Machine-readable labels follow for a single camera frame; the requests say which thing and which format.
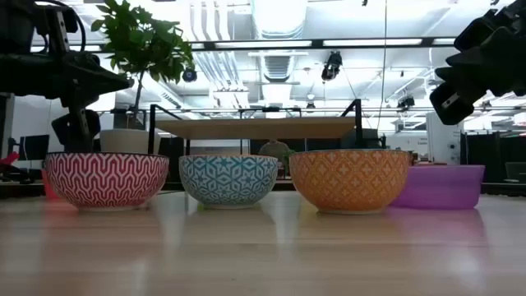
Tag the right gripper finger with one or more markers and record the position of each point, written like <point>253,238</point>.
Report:
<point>468,78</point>
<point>476,57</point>

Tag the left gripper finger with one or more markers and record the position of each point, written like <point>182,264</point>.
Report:
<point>96,78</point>
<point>88,98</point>

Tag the red white patterned ceramic bowl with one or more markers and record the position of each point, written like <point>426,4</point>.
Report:
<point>107,181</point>

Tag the orange-red plastic bowl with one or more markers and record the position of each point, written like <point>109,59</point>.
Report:
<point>46,187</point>

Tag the purple plastic bowl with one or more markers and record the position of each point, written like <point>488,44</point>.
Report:
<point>448,187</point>

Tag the orange white patterned ceramic bowl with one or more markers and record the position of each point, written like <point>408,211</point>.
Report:
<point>349,181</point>

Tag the blue white patterned ceramic bowl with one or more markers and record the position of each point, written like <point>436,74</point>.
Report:
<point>228,181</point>

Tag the wooden shelf black metal legs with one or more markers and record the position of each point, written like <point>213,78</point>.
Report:
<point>255,128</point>

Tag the black background table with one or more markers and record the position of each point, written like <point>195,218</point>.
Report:
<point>123,111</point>

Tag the green leafy small tree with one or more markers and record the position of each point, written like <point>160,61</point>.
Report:
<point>139,41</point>

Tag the white plant pot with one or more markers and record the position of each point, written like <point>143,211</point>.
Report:
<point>127,141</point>

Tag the white cabinet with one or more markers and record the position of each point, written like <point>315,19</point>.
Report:
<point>444,137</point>

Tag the black ceiling-mounted device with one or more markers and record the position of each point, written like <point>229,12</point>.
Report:
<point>406,102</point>

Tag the black computer monitor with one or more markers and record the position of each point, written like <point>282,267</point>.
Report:
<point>35,147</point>

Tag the black partition screen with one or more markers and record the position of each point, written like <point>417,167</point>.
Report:
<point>493,152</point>

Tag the red bar-shaped object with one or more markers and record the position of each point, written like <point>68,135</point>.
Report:
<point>8,158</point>

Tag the grey rounded background object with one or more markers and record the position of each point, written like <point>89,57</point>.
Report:
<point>274,149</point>

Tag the black dome ceiling camera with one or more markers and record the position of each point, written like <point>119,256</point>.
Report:
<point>189,75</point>

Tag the black hanging ceiling camera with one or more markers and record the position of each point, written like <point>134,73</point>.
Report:
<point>332,66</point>

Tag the black ceiling light rail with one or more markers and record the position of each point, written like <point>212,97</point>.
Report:
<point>316,42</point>

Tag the white ceiling air duct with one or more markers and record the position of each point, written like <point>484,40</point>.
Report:
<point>279,18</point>

